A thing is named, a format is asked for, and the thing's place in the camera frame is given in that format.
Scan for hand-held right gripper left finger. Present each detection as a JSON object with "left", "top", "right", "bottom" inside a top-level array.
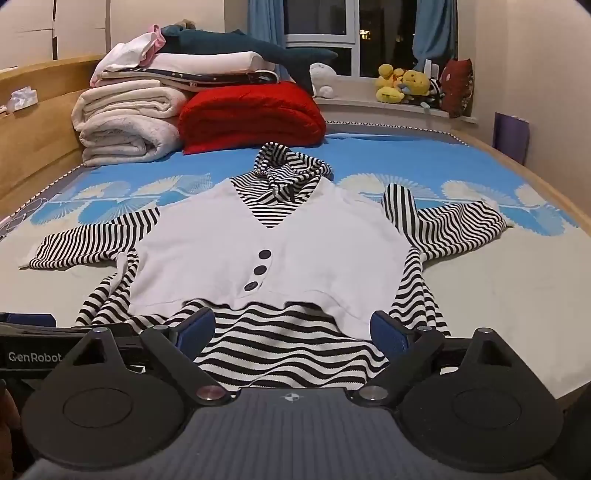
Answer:
[{"left": 60, "top": 308, "right": 232, "bottom": 407}]

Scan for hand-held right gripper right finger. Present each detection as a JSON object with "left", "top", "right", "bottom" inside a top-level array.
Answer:
[{"left": 353, "top": 310, "right": 525, "bottom": 407}]

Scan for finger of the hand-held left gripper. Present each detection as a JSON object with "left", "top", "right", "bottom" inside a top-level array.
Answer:
[{"left": 0, "top": 312, "right": 153, "bottom": 370}]

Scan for striped and white hooded top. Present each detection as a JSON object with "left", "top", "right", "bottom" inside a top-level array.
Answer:
[{"left": 18, "top": 142, "right": 515, "bottom": 392}]

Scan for person's left hand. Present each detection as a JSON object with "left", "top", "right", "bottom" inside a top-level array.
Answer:
[{"left": 0, "top": 378, "right": 23, "bottom": 464}]

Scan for blue patterned bed sheet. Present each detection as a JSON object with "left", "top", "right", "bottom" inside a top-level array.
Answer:
[{"left": 0, "top": 121, "right": 591, "bottom": 403}]

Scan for tissue box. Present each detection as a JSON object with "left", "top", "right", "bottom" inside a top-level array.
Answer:
[{"left": 8, "top": 86, "right": 39, "bottom": 112}]

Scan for red folded quilt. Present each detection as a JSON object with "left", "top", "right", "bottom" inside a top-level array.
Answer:
[{"left": 178, "top": 80, "right": 328, "bottom": 156}]

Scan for purple board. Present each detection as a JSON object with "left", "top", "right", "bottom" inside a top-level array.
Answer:
[{"left": 492, "top": 112, "right": 530, "bottom": 166}]

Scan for black and white striped plush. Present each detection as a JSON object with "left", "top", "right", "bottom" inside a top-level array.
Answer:
[{"left": 417, "top": 78, "right": 447, "bottom": 112}]

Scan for yellow duck plush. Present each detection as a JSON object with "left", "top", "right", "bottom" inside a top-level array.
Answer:
[{"left": 375, "top": 64, "right": 407, "bottom": 103}]

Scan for folded blanket with dark trim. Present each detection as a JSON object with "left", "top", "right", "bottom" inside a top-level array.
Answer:
[{"left": 98, "top": 66, "right": 281, "bottom": 92}]

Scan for yellow and blue plush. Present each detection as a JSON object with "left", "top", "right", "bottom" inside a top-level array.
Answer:
[{"left": 399, "top": 69, "right": 431, "bottom": 97}]

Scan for white seal plush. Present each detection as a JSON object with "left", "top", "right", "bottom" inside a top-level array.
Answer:
[{"left": 308, "top": 62, "right": 337, "bottom": 99}]

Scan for white folded cloth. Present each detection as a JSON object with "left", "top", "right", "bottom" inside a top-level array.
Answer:
[{"left": 153, "top": 52, "right": 278, "bottom": 75}]

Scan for white and pink garment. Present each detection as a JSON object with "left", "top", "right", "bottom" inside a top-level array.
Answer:
[{"left": 90, "top": 26, "right": 167, "bottom": 86}]

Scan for dark blue shark plush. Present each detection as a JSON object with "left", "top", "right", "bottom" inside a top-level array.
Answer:
[{"left": 159, "top": 24, "right": 340, "bottom": 91}]

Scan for blue curtain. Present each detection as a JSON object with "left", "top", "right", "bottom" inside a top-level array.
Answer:
[
  {"left": 412, "top": 0, "right": 459, "bottom": 71},
  {"left": 248, "top": 0, "right": 287, "bottom": 77}
]

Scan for window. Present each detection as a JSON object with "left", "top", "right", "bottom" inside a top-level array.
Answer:
[{"left": 283, "top": 0, "right": 419, "bottom": 79}]

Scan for wooden bed frame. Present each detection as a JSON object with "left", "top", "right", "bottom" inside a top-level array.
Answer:
[{"left": 0, "top": 54, "right": 591, "bottom": 411}]

